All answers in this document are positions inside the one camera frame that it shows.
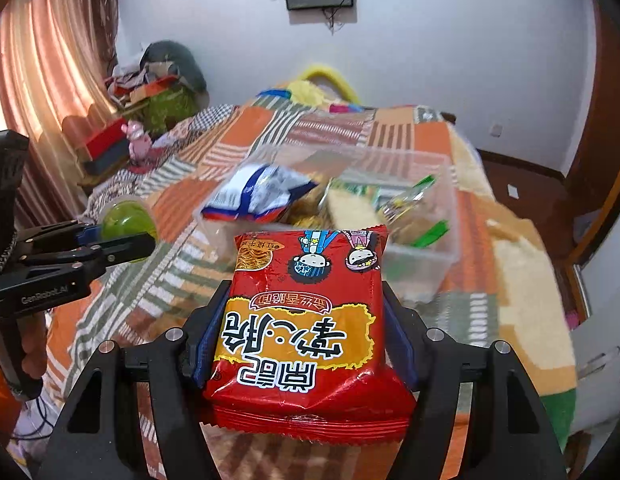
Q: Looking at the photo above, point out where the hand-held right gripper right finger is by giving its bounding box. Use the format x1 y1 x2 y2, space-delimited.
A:
381 280 568 480

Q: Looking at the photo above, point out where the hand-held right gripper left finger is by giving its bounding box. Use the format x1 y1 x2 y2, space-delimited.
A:
37 280 231 480

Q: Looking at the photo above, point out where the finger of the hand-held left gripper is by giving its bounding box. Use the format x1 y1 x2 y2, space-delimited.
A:
27 233 157 282
19 220 105 257

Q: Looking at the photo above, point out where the green jelly cup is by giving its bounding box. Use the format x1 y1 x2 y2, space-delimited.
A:
100 200 159 267

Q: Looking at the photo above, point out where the clear plastic storage container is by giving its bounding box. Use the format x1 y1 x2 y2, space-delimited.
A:
194 144 461 307

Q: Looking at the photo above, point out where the red instant noodle packet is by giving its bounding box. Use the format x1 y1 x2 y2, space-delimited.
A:
202 225 419 446

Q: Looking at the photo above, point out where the clear bag with green seal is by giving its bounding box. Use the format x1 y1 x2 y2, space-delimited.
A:
377 175 451 251

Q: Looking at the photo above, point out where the beige wafer packet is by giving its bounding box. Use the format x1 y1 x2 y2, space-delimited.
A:
327 189 387 232

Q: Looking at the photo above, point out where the blue white chip bag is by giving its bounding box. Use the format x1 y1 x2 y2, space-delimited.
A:
202 162 321 224

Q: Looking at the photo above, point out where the green pea packet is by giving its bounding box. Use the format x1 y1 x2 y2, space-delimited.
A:
335 180 391 201

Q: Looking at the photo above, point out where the person's left hand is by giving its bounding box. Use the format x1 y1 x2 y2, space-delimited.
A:
17 310 50 391

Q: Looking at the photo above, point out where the dark blue box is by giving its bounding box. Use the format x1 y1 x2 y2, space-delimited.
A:
82 147 133 178

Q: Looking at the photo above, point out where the red box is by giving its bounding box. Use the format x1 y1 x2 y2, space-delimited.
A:
84 120 133 161

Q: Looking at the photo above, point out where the pink bunny toy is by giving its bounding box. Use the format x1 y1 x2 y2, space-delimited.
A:
121 121 154 162

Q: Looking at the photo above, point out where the brown curtain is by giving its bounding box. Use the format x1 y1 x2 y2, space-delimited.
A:
0 0 122 233

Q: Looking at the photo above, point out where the pile of clothes and bags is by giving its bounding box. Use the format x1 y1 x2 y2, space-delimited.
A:
104 40 209 128

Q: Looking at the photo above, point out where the white sliding wardrobe door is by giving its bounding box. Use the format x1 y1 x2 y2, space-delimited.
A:
564 200 620 461

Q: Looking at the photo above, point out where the patchwork blanket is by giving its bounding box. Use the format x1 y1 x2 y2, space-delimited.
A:
15 95 495 480

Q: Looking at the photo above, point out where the yellow plush pillow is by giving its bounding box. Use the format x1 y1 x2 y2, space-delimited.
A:
289 62 361 107

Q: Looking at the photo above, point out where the wooden door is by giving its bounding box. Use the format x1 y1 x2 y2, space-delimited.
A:
560 0 620 266

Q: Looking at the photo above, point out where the black cable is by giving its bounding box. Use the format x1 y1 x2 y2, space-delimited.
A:
7 387 58 443

